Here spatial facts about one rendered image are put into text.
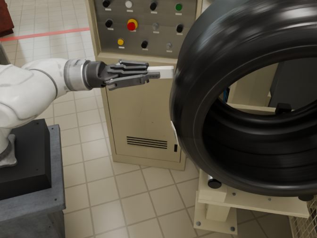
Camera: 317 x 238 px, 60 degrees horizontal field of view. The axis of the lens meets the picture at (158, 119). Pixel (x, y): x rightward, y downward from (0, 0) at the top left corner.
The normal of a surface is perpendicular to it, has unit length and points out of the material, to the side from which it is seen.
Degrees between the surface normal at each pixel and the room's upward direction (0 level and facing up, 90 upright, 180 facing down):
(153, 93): 90
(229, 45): 56
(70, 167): 0
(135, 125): 90
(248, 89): 90
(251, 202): 0
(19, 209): 0
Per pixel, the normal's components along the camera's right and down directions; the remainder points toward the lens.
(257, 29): -0.47, -0.07
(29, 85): 0.67, -0.55
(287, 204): 0.00, -0.74
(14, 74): 0.46, -0.64
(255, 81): -0.17, 0.66
